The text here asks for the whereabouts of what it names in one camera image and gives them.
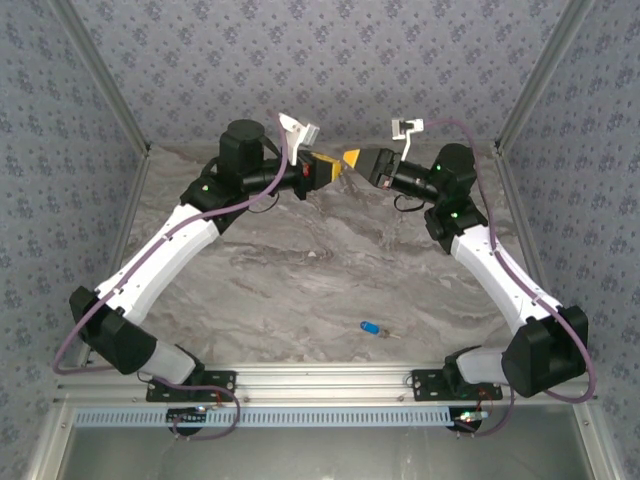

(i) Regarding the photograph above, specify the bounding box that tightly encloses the long aluminium base rail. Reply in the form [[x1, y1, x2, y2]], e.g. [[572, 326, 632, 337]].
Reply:
[[54, 363, 599, 404]]

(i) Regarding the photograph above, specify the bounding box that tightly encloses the slotted grey cable duct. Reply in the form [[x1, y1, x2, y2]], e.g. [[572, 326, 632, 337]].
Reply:
[[73, 405, 494, 430]]

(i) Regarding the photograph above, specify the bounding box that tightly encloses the grey metal panel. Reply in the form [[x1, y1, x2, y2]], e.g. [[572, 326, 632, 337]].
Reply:
[[54, 424, 596, 480]]

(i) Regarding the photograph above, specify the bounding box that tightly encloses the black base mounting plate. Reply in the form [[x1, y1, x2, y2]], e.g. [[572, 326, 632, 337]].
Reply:
[[145, 368, 238, 403], [410, 368, 504, 402]]

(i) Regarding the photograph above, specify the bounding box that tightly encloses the aluminium frame post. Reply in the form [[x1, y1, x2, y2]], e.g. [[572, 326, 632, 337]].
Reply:
[[47, 0, 152, 157], [493, 0, 599, 152]]

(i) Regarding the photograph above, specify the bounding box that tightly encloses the blue capped key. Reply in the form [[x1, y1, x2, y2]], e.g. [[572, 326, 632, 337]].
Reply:
[[357, 320, 402, 341]]

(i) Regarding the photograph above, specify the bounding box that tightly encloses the aluminium frame bar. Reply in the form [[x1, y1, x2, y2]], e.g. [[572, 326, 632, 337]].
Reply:
[[572, 402, 627, 480], [23, 402, 77, 480]]

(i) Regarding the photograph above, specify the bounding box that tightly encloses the thin black cable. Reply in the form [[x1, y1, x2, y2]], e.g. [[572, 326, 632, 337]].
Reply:
[[248, 191, 281, 212], [393, 193, 427, 214]]

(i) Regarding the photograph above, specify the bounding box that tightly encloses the small circuit board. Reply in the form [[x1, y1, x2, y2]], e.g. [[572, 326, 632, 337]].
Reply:
[[452, 408, 490, 437]]

